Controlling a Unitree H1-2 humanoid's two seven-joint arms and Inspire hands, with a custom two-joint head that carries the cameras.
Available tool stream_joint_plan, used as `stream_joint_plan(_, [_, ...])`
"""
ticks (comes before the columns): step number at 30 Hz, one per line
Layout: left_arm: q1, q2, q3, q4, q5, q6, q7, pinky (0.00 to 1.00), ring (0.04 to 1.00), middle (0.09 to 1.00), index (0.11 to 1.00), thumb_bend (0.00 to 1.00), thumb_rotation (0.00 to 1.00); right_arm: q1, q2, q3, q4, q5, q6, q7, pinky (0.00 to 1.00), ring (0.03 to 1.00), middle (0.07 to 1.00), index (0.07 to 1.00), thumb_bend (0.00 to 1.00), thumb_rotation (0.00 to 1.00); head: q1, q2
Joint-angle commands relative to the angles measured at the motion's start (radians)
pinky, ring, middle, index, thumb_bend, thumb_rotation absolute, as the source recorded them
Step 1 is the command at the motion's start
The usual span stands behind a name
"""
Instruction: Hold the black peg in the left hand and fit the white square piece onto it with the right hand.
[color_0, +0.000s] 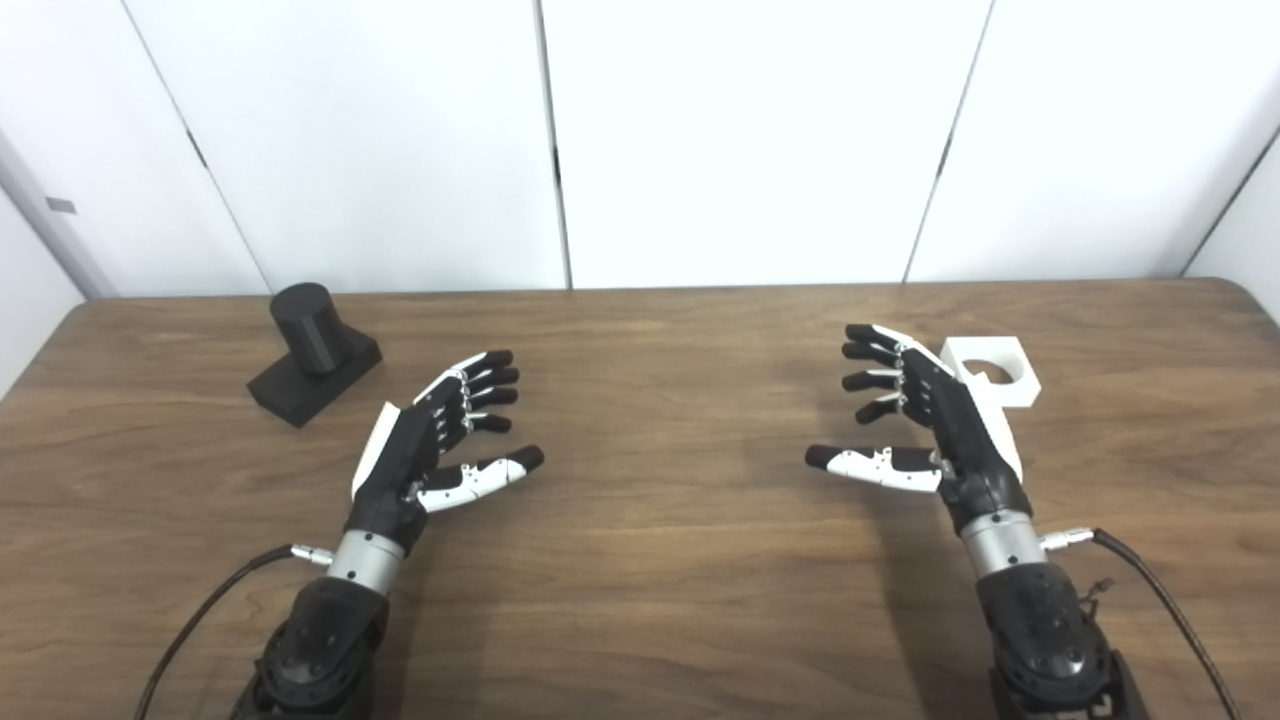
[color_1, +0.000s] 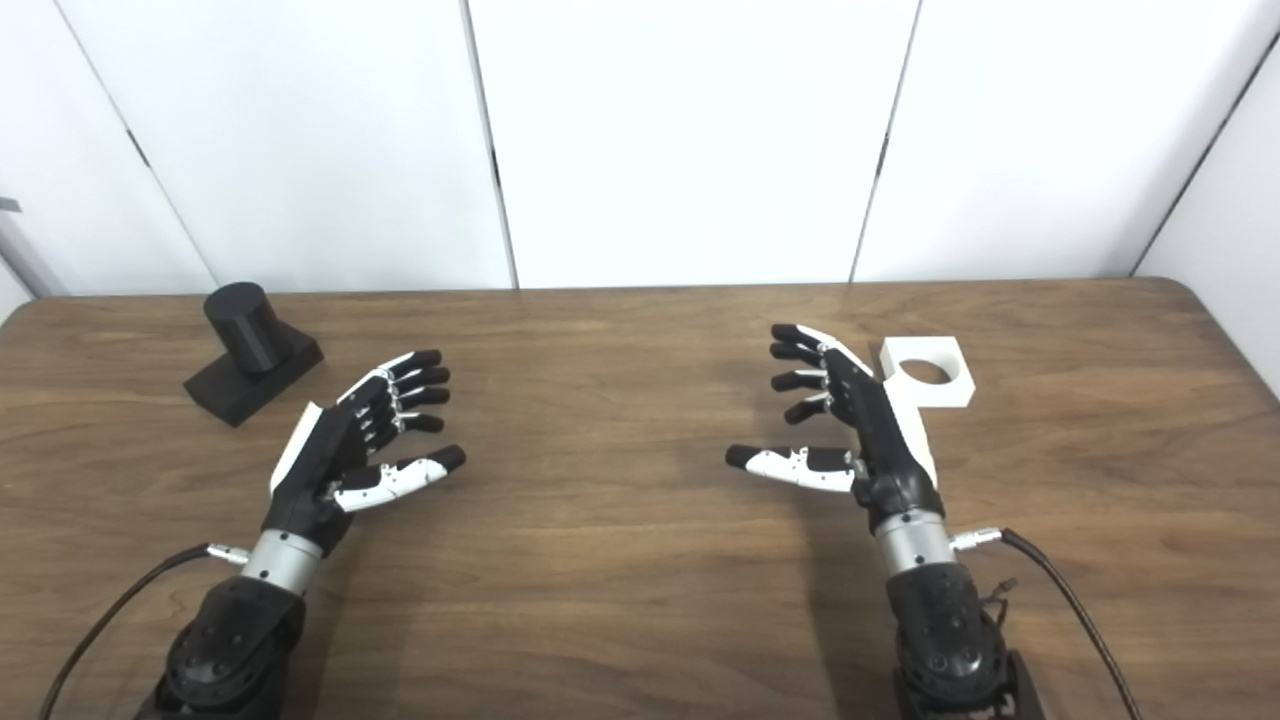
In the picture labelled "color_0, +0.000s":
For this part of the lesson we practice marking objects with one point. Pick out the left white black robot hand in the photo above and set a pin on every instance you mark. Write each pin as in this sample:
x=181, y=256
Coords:
x=400, y=470

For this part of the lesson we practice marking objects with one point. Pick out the white square piece with hole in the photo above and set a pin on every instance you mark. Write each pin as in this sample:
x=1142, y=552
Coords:
x=1010, y=350

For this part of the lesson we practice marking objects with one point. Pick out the grey vertical wall post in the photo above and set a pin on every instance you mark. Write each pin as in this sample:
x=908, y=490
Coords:
x=85, y=250

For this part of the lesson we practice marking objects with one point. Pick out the black peg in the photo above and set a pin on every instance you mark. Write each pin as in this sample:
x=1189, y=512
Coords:
x=310, y=330

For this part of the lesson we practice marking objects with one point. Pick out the small grey tag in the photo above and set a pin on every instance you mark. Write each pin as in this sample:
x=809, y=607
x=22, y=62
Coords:
x=60, y=205

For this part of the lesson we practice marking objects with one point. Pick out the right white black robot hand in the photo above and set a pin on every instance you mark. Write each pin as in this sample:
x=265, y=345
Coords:
x=965, y=430

